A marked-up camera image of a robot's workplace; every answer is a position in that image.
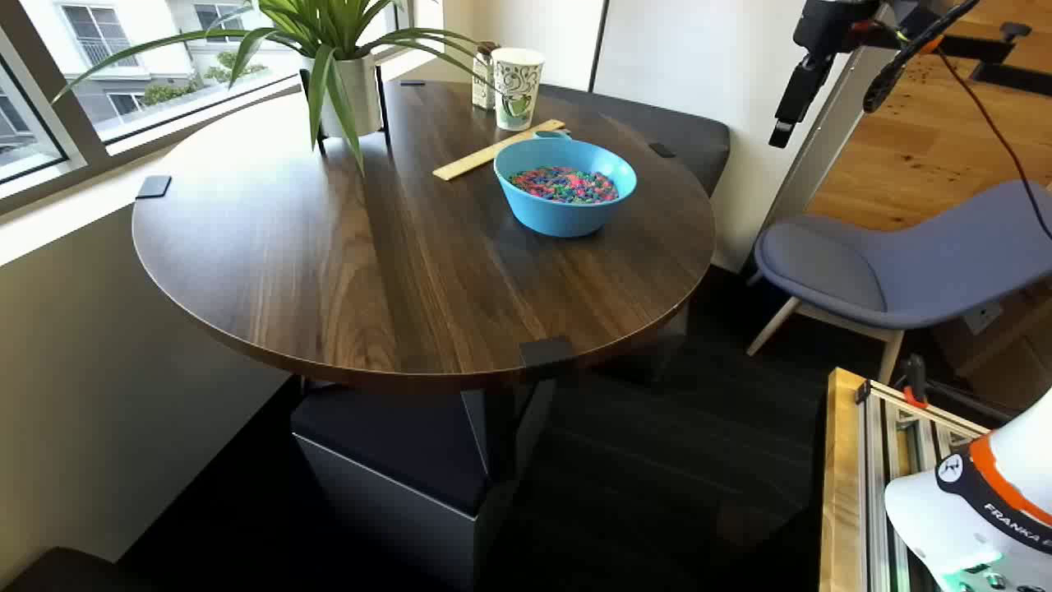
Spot small bottle with brown cap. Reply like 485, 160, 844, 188
470, 38, 502, 113

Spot patterned paper cup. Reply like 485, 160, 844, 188
491, 45, 550, 136

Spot grey window frame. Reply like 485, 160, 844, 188
0, 0, 419, 208

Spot white plant pot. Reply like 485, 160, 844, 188
320, 52, 385, 137

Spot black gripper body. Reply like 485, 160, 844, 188
792, 0, 914, 56

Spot grey cube ottoman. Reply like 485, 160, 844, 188
286, 375, 558, 592

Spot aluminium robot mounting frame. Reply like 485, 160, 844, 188
817, 364, 994, 592

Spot blue plastic bowl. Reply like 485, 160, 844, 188
491, 131, 640, 240

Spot blue chair with wooden legs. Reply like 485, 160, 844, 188
744, 177, 1052, 388

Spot green leafy plant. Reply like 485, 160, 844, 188
50, 0, 499, 177

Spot black floor stand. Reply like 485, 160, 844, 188
936, 15, 1052, 98

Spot dark table pedestal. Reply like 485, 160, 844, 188
458, 377, 532, 486

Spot colourful beads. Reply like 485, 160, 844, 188
508, 164, 622, 208

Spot blue scooper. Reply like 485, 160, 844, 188
430, 115, 572, 184

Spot black plant stand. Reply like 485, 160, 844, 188
297, 61, 394, 152

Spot black cable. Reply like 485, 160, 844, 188
930, 42, 1052, 244

